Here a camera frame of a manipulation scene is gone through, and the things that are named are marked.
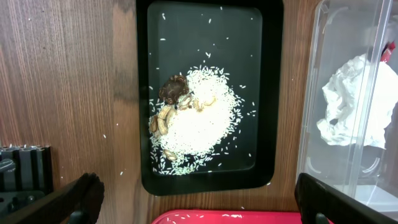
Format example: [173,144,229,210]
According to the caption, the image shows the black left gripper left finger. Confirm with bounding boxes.
[1,173,105,224]

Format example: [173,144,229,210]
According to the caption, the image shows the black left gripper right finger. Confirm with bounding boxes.
[294,173,397,224]

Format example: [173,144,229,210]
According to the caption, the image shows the white napkin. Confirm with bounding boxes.
[317,54,397,149]

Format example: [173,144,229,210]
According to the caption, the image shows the food scraps and rice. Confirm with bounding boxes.
[148,65,258,176]

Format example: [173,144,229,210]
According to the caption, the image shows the red snack wrapper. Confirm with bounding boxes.
[381,41,396,63]

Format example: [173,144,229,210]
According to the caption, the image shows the black waste tray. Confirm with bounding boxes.
[136,1,284,196]

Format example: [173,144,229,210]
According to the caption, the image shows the red plastic tray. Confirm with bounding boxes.
[152,210,302,224]

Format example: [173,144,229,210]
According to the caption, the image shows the clear plastic bin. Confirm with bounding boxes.
[297,0,397,219]

